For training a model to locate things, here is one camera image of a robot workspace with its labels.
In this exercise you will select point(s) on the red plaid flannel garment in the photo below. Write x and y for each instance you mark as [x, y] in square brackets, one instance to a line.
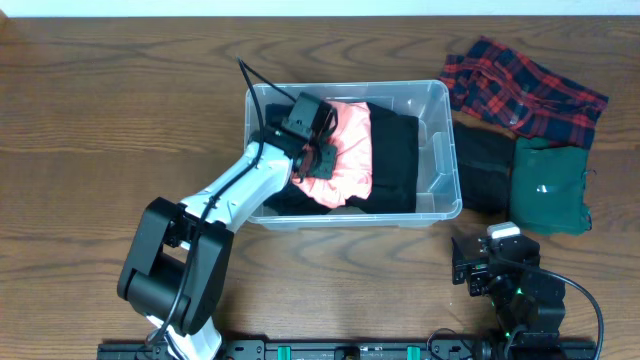
[502, 86]

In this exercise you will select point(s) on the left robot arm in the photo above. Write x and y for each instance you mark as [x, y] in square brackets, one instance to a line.
[175, 269]

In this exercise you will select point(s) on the black mounting rail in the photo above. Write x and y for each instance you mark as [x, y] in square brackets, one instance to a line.
[443, 349]

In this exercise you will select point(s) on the pink garment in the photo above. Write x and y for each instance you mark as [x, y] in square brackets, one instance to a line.
[353, 172]

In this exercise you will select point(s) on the clear plastic storage bin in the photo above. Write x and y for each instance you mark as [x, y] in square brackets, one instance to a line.
[438, 195]

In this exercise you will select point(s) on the large black garment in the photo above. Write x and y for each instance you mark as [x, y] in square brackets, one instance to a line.
[395, 171]

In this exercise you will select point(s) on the dark navy garment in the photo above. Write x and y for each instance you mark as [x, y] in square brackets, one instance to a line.
[275, 117]

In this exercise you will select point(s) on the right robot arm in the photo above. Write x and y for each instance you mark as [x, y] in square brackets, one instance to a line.
[529, 305]

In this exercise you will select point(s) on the green garment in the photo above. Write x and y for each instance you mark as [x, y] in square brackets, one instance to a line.
[547, 188]

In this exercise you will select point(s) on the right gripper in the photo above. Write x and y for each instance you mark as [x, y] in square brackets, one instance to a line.
[478, 272]

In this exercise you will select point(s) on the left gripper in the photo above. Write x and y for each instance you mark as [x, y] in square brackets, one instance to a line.
[322, 161]

